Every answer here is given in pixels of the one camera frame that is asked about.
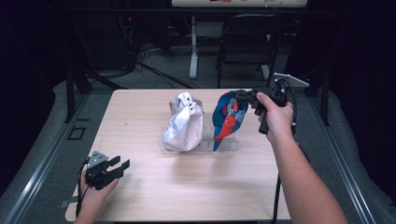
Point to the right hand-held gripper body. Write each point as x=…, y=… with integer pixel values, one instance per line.
x=277, y=93

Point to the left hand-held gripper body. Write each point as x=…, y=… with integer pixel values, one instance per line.
x=98, y=175

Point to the blue baseball cap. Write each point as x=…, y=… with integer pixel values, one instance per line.
x=229, y=119

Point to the white baseball cap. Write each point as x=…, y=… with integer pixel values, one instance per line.
x=183, y=127

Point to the person's left hand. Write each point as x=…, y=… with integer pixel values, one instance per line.
x=95, y=197

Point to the person's right hand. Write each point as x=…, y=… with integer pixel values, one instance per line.
x=278, y=119

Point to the black metal stand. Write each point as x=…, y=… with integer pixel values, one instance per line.
x=70, y=93
x=324, y=102

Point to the black folding chair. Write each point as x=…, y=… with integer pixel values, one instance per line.
x=249, y=40

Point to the white desk leg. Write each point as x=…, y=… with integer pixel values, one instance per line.
x=194, y=49

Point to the aluminium floor rail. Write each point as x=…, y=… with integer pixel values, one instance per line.
x=37, y=174
x=342, y=161

